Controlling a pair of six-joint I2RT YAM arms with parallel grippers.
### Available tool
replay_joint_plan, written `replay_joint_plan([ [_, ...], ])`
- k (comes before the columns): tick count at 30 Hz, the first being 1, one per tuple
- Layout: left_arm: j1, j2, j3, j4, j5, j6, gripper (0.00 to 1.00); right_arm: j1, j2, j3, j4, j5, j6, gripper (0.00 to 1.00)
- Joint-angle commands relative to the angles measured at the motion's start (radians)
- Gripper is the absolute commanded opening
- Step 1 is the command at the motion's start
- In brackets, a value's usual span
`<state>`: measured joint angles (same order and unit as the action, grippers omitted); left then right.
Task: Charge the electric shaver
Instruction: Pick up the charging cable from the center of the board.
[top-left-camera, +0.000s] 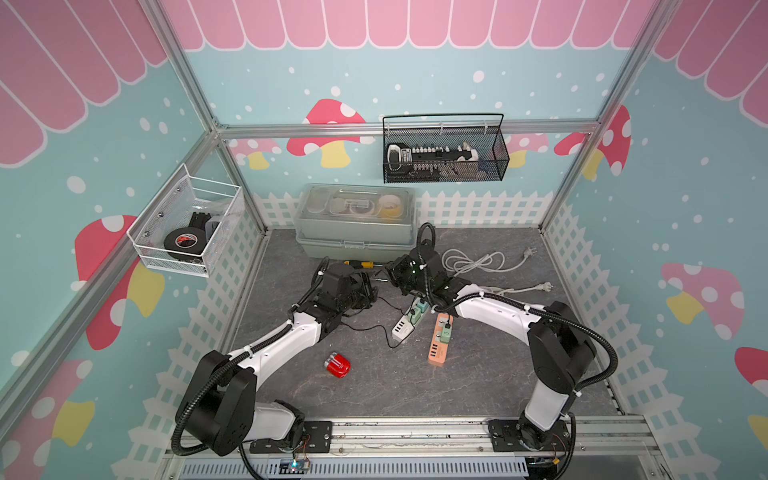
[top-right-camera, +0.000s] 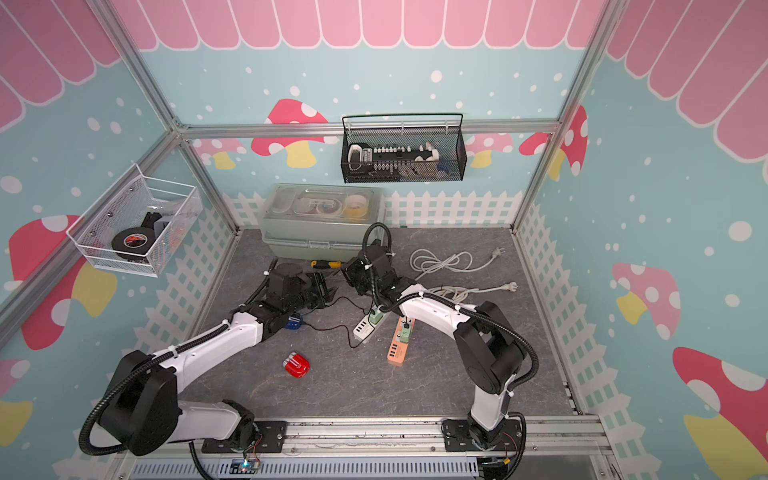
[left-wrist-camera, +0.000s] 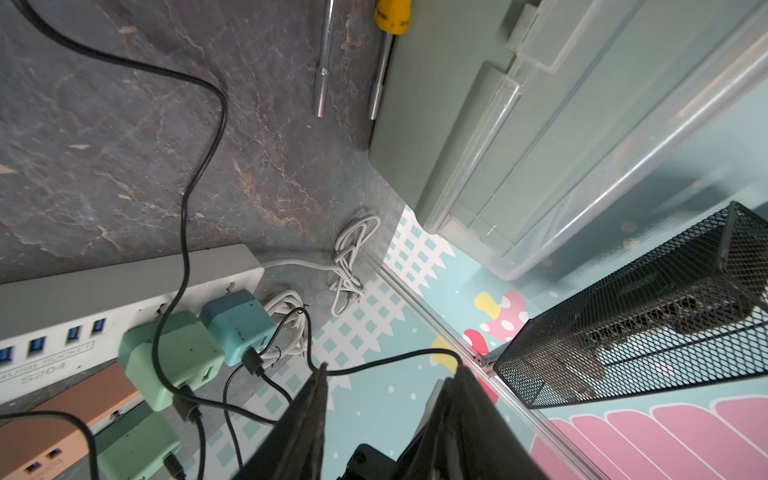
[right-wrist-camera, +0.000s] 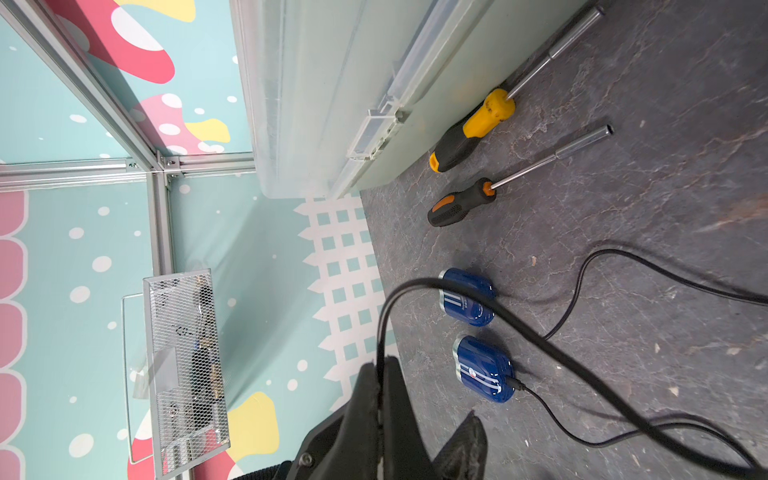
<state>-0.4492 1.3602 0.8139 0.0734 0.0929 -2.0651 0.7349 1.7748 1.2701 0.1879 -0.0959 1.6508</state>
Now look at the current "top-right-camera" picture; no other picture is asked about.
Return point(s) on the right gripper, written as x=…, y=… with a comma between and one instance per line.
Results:
x=349, y=271

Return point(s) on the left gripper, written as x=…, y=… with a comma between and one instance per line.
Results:
x=318, y=279

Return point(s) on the green adapter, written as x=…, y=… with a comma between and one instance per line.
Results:
x=405, y=332
x=375, y=316

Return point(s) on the green adapter front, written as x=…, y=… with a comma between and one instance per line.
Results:
x=405, y=332

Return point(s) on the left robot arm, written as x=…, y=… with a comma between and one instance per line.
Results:
x=141, y=411

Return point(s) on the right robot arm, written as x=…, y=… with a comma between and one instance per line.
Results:
x=496, y=358

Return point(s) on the yellow black screwdriver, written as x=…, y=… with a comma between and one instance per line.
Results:
x=325, y=264

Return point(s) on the white power strip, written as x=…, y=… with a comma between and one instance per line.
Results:
x=363, y=329

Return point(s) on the green translucent storage box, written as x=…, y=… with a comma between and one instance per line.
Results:
x=318, y=222

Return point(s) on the orange power strip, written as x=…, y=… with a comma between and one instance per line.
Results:
x=397, y=351

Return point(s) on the black tape roll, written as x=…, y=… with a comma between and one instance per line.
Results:
x=134, y=243

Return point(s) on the black wire mesh basket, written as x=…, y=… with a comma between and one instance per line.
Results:
x=409, y=147

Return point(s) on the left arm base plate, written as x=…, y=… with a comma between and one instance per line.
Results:
x=257, y=437

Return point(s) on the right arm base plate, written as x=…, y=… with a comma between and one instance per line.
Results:
x=466, y=435

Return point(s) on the white wire basket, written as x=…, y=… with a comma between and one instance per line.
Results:
x=170, y=208

